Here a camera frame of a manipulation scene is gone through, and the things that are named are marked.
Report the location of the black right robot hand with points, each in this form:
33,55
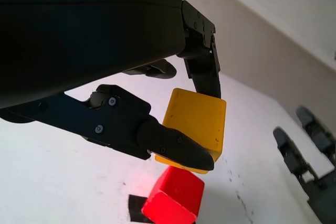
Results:
294,161

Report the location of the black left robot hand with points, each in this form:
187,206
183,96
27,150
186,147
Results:
78,30

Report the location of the yellow wooden block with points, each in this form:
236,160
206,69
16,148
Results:
194,119

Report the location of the red wooden block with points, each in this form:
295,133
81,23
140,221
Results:
173,197

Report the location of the black tape strip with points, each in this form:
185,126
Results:
135,208

